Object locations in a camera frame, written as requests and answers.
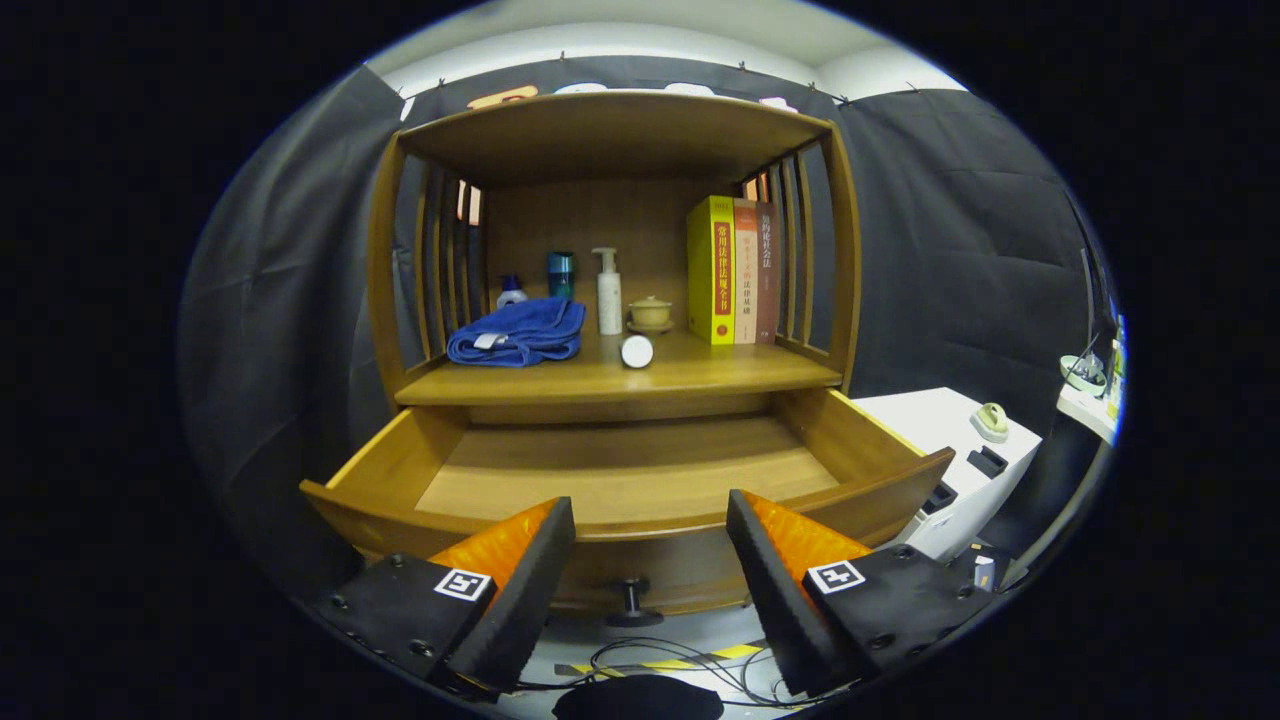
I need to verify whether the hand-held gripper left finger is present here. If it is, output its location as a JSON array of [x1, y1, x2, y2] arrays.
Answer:
[[315, 497, 578, 701]]

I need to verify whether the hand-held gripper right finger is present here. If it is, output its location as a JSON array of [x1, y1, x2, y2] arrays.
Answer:
[[727, 489, 1001, 699]]

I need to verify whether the wooden drawer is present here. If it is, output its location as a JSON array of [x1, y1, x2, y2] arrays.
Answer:
[[300, 388, 956, 629]]

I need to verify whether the white side cabinet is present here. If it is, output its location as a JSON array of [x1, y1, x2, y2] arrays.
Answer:
[[850, 387, 1044, 563]]

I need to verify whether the wooden countertop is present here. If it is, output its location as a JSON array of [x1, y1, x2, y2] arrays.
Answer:
[[395, 330, 844, 407]]

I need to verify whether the wooden cabinet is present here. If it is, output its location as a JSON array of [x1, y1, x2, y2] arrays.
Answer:
[[300, 90, 956, 626]]

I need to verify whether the yellow black floor tape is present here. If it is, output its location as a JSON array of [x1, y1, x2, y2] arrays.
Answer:
[[555, 643, 766, 679]]

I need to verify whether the black rounded floor object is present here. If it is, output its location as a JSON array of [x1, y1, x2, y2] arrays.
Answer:
[[552, 673, 725, 720]]

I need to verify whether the blue towel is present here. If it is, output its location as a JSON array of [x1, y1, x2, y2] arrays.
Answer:
[[446, 297, 587, 368]]

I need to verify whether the white pump bottle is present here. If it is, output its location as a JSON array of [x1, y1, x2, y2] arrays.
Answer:
[[591, 247, 624, 336]]

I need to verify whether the beige lidded teacup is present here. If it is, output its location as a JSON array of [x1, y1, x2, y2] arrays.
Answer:
[[627, 295, 675, 334]]

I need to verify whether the brown book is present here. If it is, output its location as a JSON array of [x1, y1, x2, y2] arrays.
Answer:
[[755, 202, 780, 345]]

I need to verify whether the orange white book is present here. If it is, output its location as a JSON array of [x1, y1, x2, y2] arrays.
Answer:
[[733, 198, 760, 346]]

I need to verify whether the yellow book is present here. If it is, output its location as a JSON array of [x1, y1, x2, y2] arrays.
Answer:
[[686, 195, 737, 347]]

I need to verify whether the white desk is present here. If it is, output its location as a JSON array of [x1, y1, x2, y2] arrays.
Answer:
[[1057, 380, 1121, 446]]

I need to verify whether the black floor cable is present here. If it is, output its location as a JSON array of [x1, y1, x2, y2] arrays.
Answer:
[[515, 635, 801, 706]]

